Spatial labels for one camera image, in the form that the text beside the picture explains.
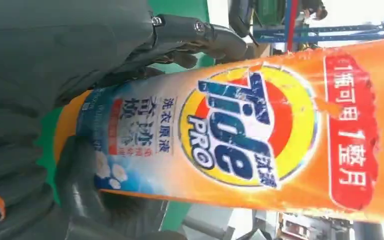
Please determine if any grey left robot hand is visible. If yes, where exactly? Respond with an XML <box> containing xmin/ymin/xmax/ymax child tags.
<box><xmin>0</xmin><ymin>0</ymin><xmax>249</xmax><ymax>240</ymax></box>

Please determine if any orange detergent bottle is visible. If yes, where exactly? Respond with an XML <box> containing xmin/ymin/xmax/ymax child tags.
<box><xmin>53</xmin><ymin>37</ymin><xmax>384</xmax><ymax>226</ymax></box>

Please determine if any green crate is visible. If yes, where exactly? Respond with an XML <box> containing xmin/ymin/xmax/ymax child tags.
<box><xmin>256</xmin><ymin>0</ymin><xmax>287</xmax><ymax>26</ymax></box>

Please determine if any person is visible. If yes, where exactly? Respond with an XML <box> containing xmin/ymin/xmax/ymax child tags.
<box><xmin>300</xmin><ymin>0</ymin><xmax>329</xmax><ymax>21</ymax></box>

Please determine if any red metal post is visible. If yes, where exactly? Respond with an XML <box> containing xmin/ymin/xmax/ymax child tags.
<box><xmin>285</xmin><ymin>0</ymin><xmax>299</xmax><ymax>52</ymax></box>

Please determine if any blue metal shelf frame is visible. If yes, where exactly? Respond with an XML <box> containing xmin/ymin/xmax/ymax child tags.
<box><xmin>253</xmin><ymin>0</ymin><xmax>384</xmax><ymax>45</ymax></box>

